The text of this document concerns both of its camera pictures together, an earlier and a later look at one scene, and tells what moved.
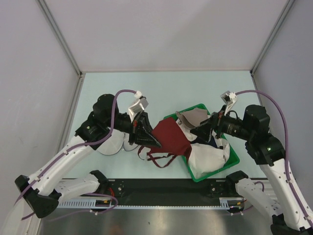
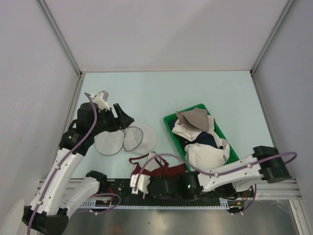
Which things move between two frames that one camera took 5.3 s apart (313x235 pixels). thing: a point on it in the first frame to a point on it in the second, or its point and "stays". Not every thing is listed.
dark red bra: x=172 y=140 to x=164 y=170
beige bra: x=193 y=117 stays
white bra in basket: x=204 y=159 stays
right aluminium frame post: x=263 y=51 stays
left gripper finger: x=146 y=128 to x=125 y=120
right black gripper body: x=228 y=125 to x=152 y=177
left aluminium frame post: x=59 y=35 stays
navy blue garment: x=201 y=140 stays
